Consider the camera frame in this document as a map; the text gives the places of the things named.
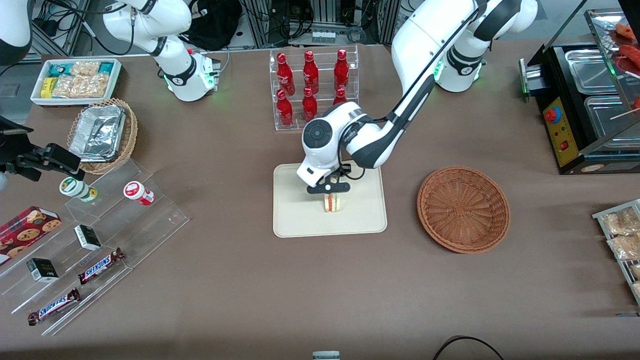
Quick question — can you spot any aluminium foil container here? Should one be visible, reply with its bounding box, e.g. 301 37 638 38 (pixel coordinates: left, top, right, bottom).
68 104 126 163

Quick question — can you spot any green lid white jar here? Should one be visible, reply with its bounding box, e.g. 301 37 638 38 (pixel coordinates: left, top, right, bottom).
59 176 99 203

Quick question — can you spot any orange fried food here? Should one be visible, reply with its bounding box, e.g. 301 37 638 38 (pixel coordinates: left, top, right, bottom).
615 23 640 42

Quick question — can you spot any black cable loop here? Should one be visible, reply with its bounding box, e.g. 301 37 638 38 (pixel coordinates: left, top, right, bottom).
432 335 506 360

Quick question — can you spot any large clear puffed snack bag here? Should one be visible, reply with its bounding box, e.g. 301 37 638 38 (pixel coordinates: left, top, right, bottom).
51 73 111 99

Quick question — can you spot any small clear puffed snack bag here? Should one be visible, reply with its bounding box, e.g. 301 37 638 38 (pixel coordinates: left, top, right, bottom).
70 61 102 77

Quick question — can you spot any red cookie box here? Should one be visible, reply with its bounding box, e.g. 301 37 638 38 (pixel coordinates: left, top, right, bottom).
0 205 63 267

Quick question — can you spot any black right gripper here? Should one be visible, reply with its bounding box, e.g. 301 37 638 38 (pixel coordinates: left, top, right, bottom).
0 116 84 182

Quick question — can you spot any round brown wicker basket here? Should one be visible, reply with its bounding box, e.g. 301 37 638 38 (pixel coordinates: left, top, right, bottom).
416 165 511 254

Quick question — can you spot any red lid white jar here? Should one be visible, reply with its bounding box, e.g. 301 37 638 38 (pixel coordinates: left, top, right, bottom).
123 181 155 206

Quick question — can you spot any black bag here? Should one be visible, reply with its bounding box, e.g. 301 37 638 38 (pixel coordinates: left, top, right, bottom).
179 0 244 51

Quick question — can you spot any black food warmer machine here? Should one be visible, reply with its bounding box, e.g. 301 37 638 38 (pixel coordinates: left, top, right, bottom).
519 7 640 176

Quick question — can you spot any tan wicker basket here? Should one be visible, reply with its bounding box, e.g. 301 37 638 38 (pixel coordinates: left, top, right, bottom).
67 98 139 175

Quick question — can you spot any clear acrylic stepped display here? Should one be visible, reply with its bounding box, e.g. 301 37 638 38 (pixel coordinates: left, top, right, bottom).
0 159 190 337

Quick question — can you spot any white snack bin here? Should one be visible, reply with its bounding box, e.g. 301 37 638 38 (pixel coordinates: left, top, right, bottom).
30 58 124 108

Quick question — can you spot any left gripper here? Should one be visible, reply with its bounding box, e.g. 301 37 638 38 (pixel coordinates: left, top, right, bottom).
296 159 351 195

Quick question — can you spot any snickers chocolate bar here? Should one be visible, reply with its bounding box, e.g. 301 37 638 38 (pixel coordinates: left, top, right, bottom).
27 287 81 326
78 247 126 285

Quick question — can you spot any small black box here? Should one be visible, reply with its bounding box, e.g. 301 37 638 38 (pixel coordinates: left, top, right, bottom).
74 224 103 251
26 258 60 283

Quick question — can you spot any beige rectangular tray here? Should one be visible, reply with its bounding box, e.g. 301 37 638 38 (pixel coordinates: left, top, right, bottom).
272 160 388 239

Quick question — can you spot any triangular sandwich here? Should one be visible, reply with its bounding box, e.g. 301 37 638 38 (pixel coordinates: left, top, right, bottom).
323 192 344 214

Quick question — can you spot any clear acrylic bottle rack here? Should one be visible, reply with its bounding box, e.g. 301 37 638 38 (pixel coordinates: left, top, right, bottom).
268 44 360 132

